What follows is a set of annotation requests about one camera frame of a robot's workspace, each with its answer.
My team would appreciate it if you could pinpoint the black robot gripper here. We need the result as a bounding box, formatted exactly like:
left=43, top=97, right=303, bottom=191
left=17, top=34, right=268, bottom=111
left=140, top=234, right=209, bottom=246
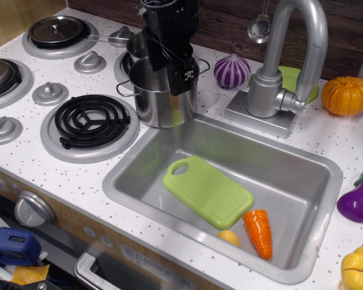
left=140, top=0, right=203, bottom=96

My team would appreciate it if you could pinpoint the stainless steel pot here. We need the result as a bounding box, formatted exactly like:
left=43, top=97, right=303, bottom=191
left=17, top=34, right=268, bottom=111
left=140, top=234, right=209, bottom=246
left=116, top=57, right=210, bottom=128

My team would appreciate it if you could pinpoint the grey stove knob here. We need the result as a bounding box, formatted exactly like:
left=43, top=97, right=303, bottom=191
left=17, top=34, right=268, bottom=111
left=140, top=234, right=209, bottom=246
left=74, top=51, right=106, bottom=74
left=32, top=82, right=68, bottom=106
left=108, top=26, right=134, bottom=48
left=0, top=117, right=23, bottom=145

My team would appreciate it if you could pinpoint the black coil stove burner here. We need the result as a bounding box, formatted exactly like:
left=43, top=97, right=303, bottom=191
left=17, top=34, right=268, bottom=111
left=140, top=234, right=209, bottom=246
left=54, top=95, right=131, bottom=149

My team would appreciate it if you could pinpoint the steel pot lid left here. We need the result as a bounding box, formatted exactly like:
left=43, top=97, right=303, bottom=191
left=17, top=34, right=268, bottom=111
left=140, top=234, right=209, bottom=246
left=0, top=59, right=22, bottom=96

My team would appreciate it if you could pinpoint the purple striped toy onion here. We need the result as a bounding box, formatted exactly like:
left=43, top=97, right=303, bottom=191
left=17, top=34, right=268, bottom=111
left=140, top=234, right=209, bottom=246
left=214, top=54, right=251, bottom=88

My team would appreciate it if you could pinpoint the silver hanging ladle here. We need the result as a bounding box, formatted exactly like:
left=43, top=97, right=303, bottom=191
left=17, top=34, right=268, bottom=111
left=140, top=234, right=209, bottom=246
left=247, top=1, right=272, bottom=44

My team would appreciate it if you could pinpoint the black frying pan with lid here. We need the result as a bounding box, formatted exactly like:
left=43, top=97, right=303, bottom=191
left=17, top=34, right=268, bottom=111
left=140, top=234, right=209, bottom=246
left=28, top=16, right=129, bottom=48

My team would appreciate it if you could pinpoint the green plastic plate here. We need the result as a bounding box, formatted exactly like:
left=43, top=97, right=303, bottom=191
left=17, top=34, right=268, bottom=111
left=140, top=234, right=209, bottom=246
left=248, top=65, right=320, bottom=105

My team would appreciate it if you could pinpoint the silver toy faucet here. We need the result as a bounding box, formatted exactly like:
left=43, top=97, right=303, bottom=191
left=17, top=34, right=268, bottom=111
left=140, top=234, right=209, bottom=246
left=224, top=1, right=328, bottom=138

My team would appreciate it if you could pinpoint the green plastic cutting board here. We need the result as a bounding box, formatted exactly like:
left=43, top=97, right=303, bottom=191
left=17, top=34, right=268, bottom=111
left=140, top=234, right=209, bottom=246
left=163, top=156, right=254, bottom=230

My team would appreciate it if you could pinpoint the grey sink basin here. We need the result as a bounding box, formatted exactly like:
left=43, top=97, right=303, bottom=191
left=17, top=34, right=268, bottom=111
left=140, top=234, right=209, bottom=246
left=103, top=115, right=343, bottom=284

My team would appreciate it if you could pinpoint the orange toy pumpkin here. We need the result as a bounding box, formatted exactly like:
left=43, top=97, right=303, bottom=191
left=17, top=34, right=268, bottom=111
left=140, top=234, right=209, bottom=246
left=321, top=76, right=363, bottom=116

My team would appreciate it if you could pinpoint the yellow toy corn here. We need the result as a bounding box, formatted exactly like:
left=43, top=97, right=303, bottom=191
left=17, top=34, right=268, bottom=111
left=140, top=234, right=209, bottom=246
left=217, top=230, right=240, bottom=247

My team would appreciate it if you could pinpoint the orange toy carrot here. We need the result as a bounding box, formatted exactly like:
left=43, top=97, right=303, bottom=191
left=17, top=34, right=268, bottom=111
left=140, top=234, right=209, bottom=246
left=243, top=210, right=273, bottom=260

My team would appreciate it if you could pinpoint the grey oven knob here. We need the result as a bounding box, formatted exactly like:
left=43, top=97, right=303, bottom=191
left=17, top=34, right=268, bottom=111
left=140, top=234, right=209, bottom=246
left=15, top=190, right=56, bottom=228

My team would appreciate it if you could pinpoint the purple toy eggplant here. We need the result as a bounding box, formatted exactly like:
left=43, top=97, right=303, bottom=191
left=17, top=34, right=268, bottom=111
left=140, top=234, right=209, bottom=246
left=337, top=173, right=363, bottom=223

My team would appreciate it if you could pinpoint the blue clamp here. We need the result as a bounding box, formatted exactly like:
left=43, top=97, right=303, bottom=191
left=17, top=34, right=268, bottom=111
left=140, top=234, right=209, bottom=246
left=0, top=227, right=41, bottom=266

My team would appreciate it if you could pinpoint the yellow cloth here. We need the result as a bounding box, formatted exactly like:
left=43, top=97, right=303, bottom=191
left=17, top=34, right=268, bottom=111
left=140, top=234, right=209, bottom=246
left=11, top=265, right=50, bottom=285

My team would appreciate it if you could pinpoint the yellow toy bell pepper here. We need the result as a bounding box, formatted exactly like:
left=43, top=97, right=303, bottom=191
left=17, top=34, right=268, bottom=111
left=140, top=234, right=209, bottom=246
left=338, top=246, right=363, bottom=289

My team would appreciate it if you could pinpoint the silver oven door handle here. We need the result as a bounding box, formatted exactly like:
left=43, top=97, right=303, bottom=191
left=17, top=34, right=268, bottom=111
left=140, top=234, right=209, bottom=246
left=74, top=252, right=130, bottom=289

